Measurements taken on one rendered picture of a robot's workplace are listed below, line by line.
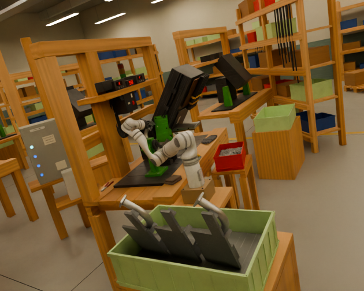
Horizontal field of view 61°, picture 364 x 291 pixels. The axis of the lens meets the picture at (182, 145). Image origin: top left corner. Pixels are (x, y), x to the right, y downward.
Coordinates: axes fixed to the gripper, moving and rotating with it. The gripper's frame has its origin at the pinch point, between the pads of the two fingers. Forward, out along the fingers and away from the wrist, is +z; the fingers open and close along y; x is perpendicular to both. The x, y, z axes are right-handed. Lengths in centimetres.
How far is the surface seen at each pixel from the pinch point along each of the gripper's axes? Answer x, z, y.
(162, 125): -5.3, 4.8, -6.9
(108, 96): -6.1, -33.2, 24.1
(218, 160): -14, 6, -59
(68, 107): 7, -60, 27
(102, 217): 60, -41, -29
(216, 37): -95, 828, 337
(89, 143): 30.4, -34.5, 15.8
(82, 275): 151, -2, -33
